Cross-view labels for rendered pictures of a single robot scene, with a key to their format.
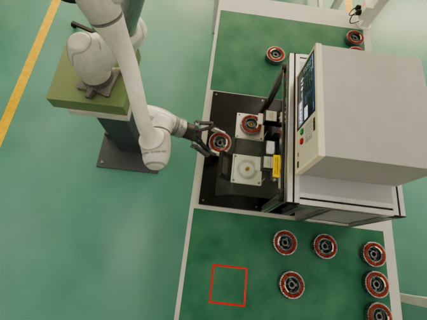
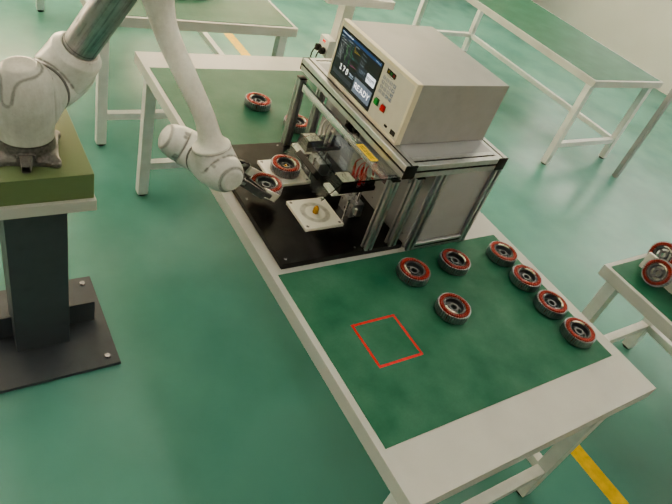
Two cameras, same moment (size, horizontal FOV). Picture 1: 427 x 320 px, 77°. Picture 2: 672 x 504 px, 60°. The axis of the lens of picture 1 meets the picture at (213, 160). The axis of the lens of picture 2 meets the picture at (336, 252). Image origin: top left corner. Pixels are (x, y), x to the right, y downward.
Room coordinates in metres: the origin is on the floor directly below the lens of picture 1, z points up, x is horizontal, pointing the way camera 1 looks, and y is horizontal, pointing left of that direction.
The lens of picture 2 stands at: (-0.88, 0.75, 1.94)
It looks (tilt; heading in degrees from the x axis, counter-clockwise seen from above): 39 degrees down; 321
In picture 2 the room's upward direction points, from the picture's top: 20 degrees clockwise
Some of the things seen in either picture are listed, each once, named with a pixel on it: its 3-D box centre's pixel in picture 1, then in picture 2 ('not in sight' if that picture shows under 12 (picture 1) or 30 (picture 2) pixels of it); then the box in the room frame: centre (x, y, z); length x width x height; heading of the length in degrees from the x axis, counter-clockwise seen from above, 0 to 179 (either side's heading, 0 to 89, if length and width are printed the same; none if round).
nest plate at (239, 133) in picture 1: (250, 127); (284, 172); (0.69, -0.16, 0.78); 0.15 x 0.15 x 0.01; 4
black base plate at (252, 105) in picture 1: (250, 149); (301, 195); (0.57, -0.18, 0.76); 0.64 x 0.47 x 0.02; 4
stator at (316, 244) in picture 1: (324, 246); (454, 261); (0.16, -0.59, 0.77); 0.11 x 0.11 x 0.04
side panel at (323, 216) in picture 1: (340, 216); (451, 208); (0.28, -0.59, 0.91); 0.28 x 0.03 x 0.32; 94
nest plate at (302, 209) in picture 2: not in sight; (314, 213); (0.45, -0.18, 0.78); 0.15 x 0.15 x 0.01; 4
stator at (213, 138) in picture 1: (220, 143); (265, 186); (0.54, -0.02, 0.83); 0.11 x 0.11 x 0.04
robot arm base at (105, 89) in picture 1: (96, 79); (26, 145); (0.74, 0.67, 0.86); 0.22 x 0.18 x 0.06; 175
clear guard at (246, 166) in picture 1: (258, 169); (349, 164); (0.37, -0.19, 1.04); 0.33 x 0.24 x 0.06; 94
